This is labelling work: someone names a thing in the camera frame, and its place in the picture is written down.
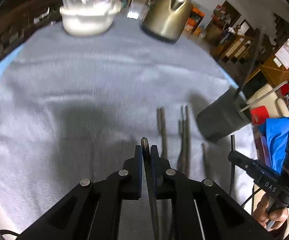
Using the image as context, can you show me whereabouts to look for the orange boxes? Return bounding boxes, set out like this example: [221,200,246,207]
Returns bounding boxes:
[184,7,206,37]

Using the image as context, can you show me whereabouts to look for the person's right hand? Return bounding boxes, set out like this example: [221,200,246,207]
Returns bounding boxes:
[255,194,289,232]

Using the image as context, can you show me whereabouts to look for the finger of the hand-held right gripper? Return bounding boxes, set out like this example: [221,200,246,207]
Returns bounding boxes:
[228,151,260,179]

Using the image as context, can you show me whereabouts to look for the grey perforated utensil holder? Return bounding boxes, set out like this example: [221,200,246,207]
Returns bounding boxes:
[196,85,254,142]

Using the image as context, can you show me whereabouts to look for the red plastic object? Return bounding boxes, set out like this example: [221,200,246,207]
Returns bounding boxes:
[250,106,270,125]

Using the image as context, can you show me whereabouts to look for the white plastic basin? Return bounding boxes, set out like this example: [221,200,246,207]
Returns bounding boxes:
[60,0,122,37]

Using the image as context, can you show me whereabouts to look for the cream chair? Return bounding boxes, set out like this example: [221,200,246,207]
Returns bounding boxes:
[247,83,289,120]

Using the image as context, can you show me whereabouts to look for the brass-coloured electric kettle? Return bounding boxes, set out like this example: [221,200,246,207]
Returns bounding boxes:
[140,0,193,44]

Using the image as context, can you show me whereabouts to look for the blue fabric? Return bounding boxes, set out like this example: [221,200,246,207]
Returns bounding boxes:
[259,116,289,173]

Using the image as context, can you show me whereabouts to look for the orange wooden cabinet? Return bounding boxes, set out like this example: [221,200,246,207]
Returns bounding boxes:
[247,61,289,88]

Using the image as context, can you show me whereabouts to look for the bunch of long chopsticks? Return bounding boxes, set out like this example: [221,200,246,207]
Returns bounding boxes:
[238,29,285,113]

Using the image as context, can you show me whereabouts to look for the grey table cloth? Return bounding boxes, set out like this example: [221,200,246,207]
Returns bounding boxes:
[0,12,258,240]

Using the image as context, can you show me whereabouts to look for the light blue table cover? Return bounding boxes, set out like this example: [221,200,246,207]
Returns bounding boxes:
[0,44,23,122]

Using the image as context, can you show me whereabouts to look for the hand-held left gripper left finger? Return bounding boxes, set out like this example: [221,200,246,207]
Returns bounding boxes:
[17,145,145,240]

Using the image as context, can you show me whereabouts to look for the dark chopstick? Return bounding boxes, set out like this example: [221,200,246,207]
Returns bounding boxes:
[161,107,169,156]
[156,107,163,153]
[183,105,191,176]
[201,143,210,178]
[141,137,160,240]
[178,120,185,173]
[230,135,235,200]

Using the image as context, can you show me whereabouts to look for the black cable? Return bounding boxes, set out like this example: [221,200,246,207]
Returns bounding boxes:
[241,187,261,214]

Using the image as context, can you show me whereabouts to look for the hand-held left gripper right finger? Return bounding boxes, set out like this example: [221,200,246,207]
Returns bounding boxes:
[150,145,275,240]

